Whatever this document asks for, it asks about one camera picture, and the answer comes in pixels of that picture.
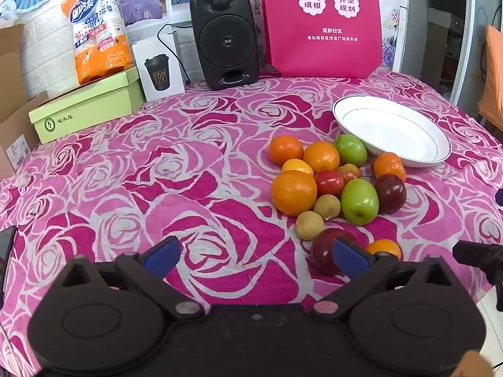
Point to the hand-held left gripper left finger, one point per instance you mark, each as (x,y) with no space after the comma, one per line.
(163,257)

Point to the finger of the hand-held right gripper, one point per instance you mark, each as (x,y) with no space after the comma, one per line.
(500,197)
(475,255)

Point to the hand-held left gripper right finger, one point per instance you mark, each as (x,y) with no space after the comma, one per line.
(351,257)

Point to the dark red apple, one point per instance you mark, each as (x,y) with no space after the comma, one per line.
(390,193)
(324,251)

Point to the brown longan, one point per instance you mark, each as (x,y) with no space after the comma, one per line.
(326,207)
(310,225)

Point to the round green apple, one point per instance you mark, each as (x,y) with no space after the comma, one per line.
(359,201)

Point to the small red apple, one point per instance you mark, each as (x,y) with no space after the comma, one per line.
(329,183)

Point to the red and green apple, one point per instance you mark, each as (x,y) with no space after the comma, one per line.
(349,172)

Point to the large orange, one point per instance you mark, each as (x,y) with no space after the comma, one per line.
(294,193)

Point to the bumpy tangerine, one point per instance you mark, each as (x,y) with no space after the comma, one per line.
(389,166)

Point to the small yellow orange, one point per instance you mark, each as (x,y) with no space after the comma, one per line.
(297,166)

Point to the elongated green apple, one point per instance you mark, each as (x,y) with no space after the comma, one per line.
(351,149)

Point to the white plate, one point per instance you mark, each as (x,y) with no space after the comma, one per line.
(393,129)

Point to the pink rose tablecloth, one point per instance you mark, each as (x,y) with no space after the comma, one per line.
(157,212)

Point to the black flat device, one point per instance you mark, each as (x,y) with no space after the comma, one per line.
(6,251)

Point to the green shoe box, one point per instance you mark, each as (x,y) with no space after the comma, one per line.
(86,114)

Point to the cardboard box with label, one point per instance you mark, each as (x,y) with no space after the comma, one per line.
(17,141)

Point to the white box with cup picture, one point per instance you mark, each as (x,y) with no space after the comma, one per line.
(157,70)

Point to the pink fabric bag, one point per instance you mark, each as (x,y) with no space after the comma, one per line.
(322,55)

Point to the orange paper cup package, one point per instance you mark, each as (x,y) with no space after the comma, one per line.
(98,47)

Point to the black speaker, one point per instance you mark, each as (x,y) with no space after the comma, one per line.
(226,43)

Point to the open cardboard box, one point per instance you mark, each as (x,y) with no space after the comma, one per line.
(11,66)

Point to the purple bedding poster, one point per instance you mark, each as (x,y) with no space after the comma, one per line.
(137,0)

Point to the white door frame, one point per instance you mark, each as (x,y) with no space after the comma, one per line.
(465,66)

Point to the floral wall covering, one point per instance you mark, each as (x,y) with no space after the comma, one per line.
(391,27)

